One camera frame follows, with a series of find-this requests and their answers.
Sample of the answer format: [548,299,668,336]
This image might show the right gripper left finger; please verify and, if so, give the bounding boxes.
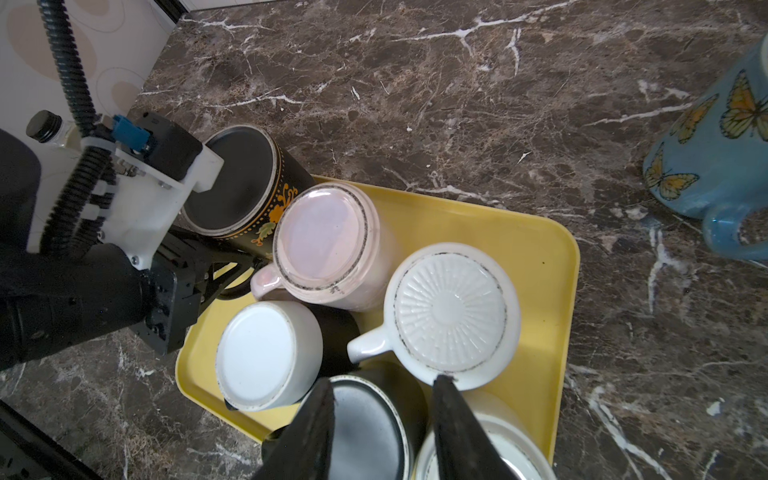
[252,378,335,480]

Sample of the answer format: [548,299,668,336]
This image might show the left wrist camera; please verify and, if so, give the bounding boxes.
[80,112,224,271]

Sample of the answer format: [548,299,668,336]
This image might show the white ribbed mug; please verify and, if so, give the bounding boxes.
[347,242,522,391]

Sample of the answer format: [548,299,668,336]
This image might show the white bottom dark mug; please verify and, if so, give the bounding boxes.
[215,300,360,412]

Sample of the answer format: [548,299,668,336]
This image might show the blue butterfly mug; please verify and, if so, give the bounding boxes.
[642,39,767,261]

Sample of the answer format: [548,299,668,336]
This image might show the white cream mug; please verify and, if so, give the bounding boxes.
[410,389,559,480]

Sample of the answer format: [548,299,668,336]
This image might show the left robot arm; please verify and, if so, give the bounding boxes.
[1,1,255,369]

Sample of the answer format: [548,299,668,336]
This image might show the small bottle black cap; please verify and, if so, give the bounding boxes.
[25,109,77,148]

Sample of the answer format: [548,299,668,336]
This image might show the pink mug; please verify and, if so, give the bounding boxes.
[250,182,400,312]

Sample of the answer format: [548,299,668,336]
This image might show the black mug red inside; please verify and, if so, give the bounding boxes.
[260,365,430,480]

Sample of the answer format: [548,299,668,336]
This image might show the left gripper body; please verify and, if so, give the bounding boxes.
[131,230,255,355]

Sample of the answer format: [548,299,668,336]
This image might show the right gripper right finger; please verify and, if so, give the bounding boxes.
[432,375,516,479]

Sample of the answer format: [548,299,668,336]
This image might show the yellow plastic tray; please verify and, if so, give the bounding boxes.
[175,184,580,459]

